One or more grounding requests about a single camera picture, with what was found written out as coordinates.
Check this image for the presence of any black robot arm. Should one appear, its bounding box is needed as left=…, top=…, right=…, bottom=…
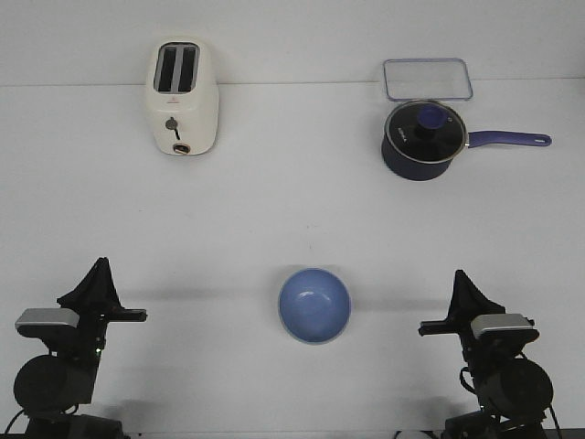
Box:
left=419, top=270, right=554, bottom=438
left=13, top=257, right=147, bottom=438

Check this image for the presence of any clear rectangular container lid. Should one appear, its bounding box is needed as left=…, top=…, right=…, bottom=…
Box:
left=383, top=58, right=473, bottom=102

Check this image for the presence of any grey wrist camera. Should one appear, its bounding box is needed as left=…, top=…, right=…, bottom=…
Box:
left=470, top=314, right=534, bottom=339
left=15, top=308, right=80, bottom=338

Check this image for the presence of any blue bowl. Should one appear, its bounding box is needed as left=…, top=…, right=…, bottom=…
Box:
left=278, top=268, right=352, bottom=345

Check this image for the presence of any cream two-slot toaster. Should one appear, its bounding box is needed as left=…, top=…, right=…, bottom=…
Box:
left=145, top=37, right=219, bottom=155

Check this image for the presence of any glass pot lid blue knob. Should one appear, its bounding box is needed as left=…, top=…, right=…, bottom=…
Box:
left=385, top=101, right=467, bottom=164

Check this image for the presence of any dark blue saucepan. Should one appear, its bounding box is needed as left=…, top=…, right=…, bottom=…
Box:
left=381, top=100, right=552, bottom=181

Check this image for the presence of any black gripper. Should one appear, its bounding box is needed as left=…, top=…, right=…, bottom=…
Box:
left=419, top=270, right=507, bottom=366
left=57, top=257, right=147, bottom=361

